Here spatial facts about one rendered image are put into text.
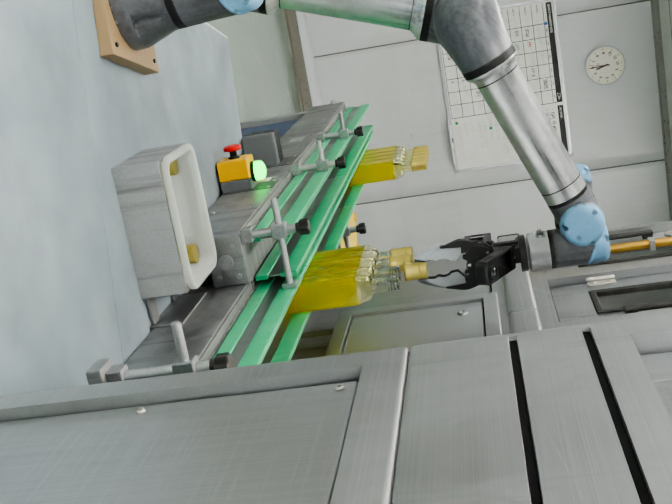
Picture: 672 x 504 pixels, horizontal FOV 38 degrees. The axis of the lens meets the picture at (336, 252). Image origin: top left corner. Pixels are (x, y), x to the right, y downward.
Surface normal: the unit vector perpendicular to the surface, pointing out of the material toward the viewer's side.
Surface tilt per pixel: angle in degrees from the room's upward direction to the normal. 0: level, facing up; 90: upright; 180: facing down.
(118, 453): 90
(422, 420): 90
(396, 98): 90
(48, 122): 0
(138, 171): 90
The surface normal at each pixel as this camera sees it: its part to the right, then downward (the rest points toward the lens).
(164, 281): -0.11, 0.28
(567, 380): -0.18, -0.95
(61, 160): 0.98, -0.14
